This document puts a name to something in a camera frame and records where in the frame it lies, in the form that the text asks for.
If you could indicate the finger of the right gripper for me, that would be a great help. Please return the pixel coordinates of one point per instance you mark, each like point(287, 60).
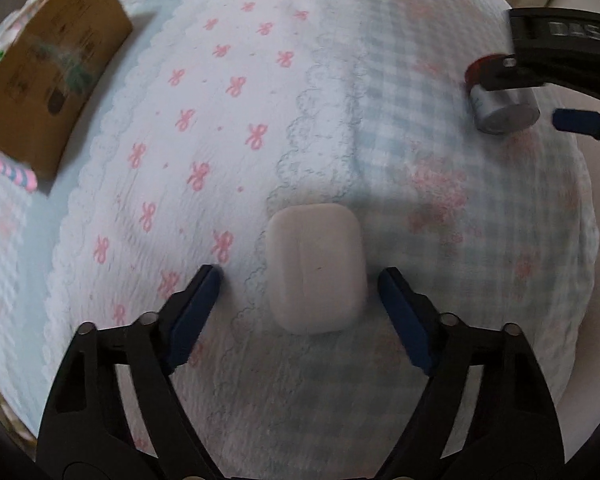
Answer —
point(505, 72)
point(583, 122)

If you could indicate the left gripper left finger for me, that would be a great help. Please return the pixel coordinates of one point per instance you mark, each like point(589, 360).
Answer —
point(84, 433)

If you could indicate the open cardboard box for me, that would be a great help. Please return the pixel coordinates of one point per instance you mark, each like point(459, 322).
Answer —
point(52, 53)

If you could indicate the red silver cream jar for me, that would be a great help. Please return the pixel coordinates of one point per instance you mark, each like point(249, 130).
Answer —
point(499, 112)

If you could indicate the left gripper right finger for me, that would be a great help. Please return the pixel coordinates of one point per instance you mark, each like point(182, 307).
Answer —
point(514, 431)

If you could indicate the white earbuds case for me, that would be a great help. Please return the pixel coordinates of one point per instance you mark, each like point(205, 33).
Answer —
point(317, 281)

